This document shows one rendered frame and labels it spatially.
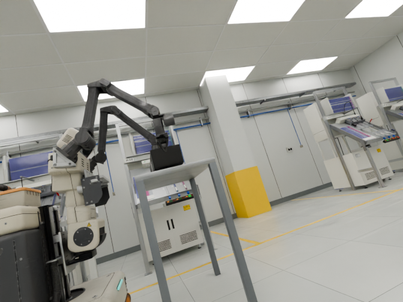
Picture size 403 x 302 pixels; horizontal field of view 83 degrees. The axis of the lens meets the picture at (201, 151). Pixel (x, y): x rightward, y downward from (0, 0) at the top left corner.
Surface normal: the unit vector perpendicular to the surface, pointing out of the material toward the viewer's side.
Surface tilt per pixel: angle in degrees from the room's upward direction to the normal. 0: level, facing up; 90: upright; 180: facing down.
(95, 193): 90
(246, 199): 90
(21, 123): 90
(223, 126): 90
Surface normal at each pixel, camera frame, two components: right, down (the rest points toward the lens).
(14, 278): 0.22, -0.25
